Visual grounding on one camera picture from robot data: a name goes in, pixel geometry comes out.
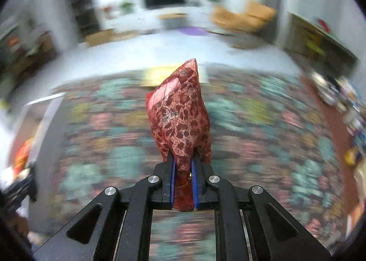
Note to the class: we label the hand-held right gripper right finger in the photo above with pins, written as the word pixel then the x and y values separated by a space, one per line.
pixel 195 184

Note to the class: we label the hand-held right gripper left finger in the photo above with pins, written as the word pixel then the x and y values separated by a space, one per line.
pixel 172 181

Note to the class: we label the orange fish plush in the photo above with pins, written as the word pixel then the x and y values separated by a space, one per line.
pixel 24 155

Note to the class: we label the red leopard print scarf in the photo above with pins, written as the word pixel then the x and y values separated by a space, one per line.
pixel 180 112

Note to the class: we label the white storage box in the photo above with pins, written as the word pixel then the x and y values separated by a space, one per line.
pixel 48 124

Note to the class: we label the patterned woven blanket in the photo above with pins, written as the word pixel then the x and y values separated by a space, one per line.
pixel 257 164

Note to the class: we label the purple round mat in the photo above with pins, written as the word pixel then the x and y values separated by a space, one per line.
pixel 194 31

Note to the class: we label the cardboard box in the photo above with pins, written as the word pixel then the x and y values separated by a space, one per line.
pixel 100 38

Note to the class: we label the white television cabinet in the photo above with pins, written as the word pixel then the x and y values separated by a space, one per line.
pixel 143 19

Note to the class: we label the wooden side table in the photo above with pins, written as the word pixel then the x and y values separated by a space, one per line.
pixel 173 16

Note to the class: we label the tan rocking chair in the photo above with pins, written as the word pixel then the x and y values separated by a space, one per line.
pixel 243 18

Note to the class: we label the row of bottles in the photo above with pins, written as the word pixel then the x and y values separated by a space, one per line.
pixel 348 101

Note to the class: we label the small bushy potted plant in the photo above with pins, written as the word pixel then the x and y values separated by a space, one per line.
pixel 127 6

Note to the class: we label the yellow-green small chair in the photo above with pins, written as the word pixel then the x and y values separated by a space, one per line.
pixel 314 44

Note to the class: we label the dark wooden sideboard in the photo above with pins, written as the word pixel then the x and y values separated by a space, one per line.
pixel 334 49

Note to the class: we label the black display cabinet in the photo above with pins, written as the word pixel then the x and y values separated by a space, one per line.
pixel 81 4

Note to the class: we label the red item on sideboard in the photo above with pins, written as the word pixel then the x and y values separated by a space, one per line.
pixel 324 26

